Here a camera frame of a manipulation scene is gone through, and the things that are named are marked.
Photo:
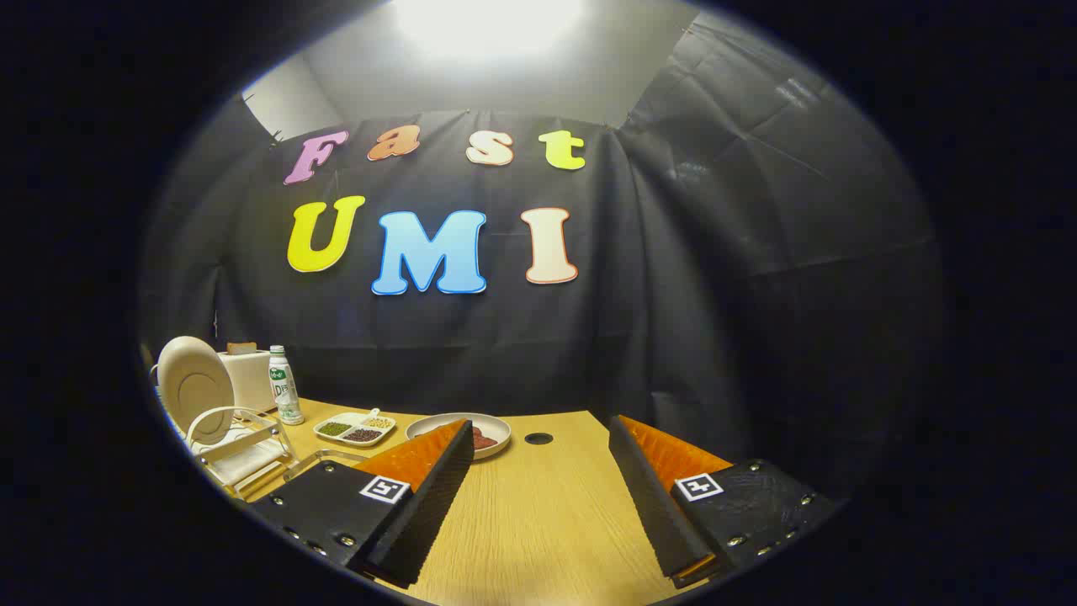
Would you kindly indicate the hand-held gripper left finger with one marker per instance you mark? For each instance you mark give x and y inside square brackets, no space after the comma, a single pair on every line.
[437,497]

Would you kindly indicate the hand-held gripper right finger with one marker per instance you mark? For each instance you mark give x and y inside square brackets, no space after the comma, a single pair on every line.
[656,505]

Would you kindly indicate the white round plate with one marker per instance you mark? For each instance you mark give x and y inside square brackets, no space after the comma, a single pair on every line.
[195,387]

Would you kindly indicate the beige plate with meat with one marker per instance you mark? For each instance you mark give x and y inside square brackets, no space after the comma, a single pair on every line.
[498,427]

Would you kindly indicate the white divided dish with beans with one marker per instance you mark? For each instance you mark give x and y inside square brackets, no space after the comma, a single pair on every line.
[353,429]

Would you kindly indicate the brown meat patty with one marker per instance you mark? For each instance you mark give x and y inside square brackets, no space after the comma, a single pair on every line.
[484,438]

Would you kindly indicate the white plastic drink bottle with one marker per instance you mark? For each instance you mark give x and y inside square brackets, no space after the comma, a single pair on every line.
[284,391]

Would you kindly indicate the white toaster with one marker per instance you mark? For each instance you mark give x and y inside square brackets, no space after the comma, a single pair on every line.
[248,379]

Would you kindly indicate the toasted bread slice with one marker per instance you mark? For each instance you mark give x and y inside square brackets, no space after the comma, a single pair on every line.
[242,348]

